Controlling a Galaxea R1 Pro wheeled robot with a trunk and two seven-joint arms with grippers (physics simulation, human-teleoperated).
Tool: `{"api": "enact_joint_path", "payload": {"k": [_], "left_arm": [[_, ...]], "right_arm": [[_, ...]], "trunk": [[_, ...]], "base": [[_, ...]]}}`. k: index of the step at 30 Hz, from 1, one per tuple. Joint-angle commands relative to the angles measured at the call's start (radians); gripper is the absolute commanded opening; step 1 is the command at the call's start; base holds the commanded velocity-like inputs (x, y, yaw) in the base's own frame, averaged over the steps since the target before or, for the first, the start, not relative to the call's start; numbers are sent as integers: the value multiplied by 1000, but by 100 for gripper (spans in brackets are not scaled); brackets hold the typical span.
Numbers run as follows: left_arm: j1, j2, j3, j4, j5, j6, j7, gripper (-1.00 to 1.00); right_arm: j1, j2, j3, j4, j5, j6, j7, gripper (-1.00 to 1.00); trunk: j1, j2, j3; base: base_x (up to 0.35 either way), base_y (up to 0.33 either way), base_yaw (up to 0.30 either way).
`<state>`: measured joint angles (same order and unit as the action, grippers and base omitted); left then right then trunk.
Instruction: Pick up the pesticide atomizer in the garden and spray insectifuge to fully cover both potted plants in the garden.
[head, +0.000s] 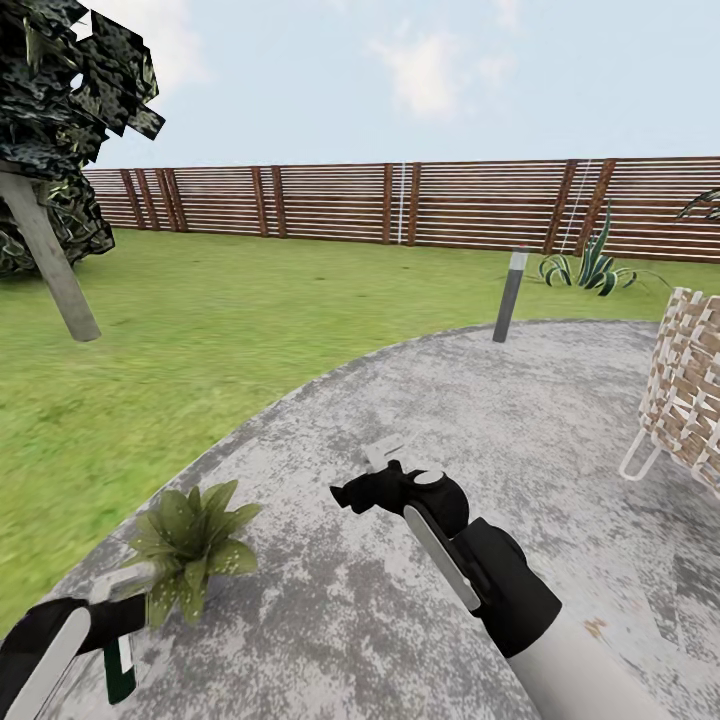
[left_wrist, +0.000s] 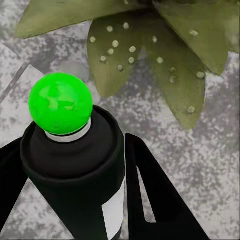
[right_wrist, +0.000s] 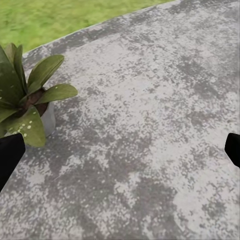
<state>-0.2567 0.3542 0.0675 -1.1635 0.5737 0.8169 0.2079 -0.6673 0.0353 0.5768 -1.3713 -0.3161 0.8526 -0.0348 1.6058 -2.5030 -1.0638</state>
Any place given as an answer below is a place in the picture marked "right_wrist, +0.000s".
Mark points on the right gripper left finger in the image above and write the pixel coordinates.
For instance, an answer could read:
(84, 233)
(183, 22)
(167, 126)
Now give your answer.
(11, 148)

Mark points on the pot plant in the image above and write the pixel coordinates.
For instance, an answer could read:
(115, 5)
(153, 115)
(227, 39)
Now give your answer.
(27, 107)

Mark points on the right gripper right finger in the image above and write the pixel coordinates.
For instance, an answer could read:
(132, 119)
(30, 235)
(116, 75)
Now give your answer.
(232, 148)

